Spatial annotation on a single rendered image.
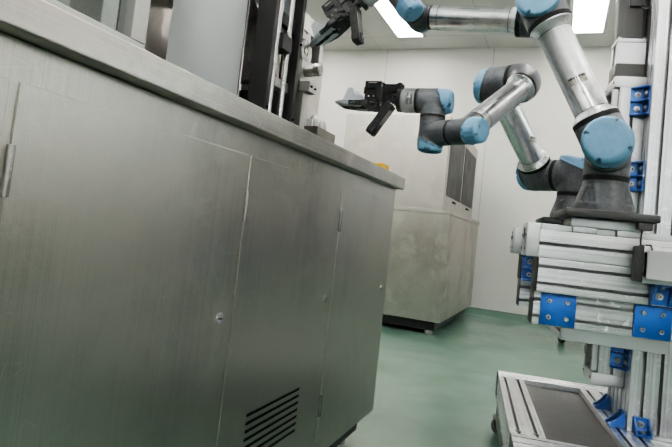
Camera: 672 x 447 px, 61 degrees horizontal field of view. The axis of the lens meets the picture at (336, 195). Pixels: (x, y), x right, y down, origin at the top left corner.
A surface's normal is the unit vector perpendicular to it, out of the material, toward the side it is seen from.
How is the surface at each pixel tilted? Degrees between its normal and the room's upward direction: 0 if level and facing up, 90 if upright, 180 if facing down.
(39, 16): 90
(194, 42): 90
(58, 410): 90
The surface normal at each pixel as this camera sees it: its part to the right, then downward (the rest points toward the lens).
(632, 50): -0.23, -0.08
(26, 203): 0.93, 0.08
